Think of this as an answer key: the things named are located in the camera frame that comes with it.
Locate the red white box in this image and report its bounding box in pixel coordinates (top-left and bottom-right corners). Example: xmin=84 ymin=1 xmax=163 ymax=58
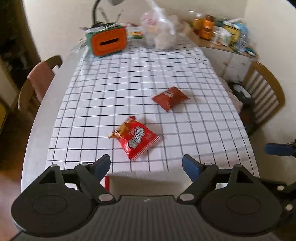
xmin=104 ymin=170 xmax=192 ymax=199

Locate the wooden slat chair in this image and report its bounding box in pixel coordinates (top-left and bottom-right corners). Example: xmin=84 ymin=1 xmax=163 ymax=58
xmin=241 ymin=61 xmax=285 ymax=132

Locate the bright red snack bag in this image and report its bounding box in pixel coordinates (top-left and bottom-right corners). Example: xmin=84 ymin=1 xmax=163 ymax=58
xmin=109 ymin=116 xmax=161 ymax=161

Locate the beige cloth on chair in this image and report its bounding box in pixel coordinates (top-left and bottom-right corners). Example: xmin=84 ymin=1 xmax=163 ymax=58
xmin=219 ymin=77 xmax=243 ymax=113

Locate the dark red snack bag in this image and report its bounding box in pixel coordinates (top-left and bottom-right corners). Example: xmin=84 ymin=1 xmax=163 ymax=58
xmin=152 ymin=86 xmax=189 ymax=112

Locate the black white checkered tablecloth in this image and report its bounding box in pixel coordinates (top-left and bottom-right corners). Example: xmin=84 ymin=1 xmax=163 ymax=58
xmin=46 ymin=35 xmax=259 ymax=176

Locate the pink cushioned chair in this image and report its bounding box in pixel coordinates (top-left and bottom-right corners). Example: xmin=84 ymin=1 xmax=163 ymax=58
xmin=18 ymin=55 xmax=63 ymax=119

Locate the white wooden cabinet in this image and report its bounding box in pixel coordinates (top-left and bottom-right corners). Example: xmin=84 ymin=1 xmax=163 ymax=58
xmin=182 ymin=22 xmax=256 ymax=82

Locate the water bottle with blue label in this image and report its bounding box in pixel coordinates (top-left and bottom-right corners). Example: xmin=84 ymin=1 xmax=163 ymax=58
xmin=236 ymin=23 xmax=249 ymax=53

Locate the clear glass mug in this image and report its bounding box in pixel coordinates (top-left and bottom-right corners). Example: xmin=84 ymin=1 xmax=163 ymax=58
xmin=211 ymin=26 xmax=225 ymax=46

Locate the yellow green package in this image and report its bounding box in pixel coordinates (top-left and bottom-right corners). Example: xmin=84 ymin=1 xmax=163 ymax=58
xmin=223 ymin=22 xmax=240 ymax=44

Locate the orange green tissue box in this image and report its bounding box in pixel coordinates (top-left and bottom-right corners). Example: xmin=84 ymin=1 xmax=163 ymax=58
xmin=85 ymin=23 xmax=127 ymax=57

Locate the clear plastic bag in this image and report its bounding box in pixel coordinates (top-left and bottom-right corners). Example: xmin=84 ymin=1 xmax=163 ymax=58
xmin=140 ymin=1 xmax=183 ymax=51

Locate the amber honey jar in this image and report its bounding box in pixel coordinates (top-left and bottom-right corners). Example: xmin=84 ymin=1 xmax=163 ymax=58
xmin=192 ymin=13 xmax=203 ymax=35

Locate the silver desk lamp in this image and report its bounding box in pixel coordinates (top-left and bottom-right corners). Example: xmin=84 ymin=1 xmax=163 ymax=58
xmin=92 ymin=0 xmax=124 ymax=27

